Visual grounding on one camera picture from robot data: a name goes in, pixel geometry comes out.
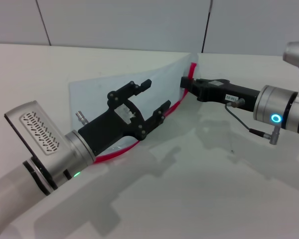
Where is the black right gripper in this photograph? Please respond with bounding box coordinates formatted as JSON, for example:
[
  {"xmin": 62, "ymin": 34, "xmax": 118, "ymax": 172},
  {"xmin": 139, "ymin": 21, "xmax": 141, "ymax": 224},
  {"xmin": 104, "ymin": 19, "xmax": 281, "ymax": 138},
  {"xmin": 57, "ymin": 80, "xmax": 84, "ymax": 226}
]
[{"xmin": 180, "ymin": 76, "xmax": 261, "ymax": 113}]

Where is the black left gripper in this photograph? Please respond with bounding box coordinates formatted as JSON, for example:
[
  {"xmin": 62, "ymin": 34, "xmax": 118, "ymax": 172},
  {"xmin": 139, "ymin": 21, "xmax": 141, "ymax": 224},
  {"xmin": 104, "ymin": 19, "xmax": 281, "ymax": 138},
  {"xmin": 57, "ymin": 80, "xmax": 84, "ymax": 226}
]
[{"xmin": 77, "ymin": 79, "xmax": 171, "ymax": 158}]

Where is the clear document bag red zipper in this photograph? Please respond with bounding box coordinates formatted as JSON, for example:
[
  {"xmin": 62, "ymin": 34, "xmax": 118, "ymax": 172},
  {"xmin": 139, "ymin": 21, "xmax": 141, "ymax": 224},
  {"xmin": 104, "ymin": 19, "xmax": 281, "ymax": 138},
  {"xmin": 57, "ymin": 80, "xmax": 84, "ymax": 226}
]
[{"xmin": 68, "ymin": 52, "xmax": 202, "ymax": 165}]

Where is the thin black pole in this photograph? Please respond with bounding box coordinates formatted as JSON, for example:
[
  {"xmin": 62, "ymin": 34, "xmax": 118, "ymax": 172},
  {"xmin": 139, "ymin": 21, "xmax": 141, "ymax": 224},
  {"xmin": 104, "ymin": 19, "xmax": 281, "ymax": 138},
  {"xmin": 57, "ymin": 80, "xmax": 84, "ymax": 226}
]
[{"xmin": 200, "ymin": 0, "xmax": 213, "ymax": 54}]

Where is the silver connector plug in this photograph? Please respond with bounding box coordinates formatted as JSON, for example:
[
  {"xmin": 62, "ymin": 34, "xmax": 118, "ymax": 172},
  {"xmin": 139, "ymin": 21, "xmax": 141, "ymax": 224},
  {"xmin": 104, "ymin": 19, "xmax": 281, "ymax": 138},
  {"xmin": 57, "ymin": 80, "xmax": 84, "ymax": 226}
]
[{"xmin": 75, "ymin": 111, "xmax": 89, "ymax": 125}]

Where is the thin grey gripper cable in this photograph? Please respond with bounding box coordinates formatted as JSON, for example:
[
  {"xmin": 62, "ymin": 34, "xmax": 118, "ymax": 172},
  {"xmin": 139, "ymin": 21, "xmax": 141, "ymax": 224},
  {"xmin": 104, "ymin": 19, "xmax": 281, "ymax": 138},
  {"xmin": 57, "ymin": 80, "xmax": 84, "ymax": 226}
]
[{"xmin": 225, "ymin": 98, "xmax": 281, "ymax": 145}]

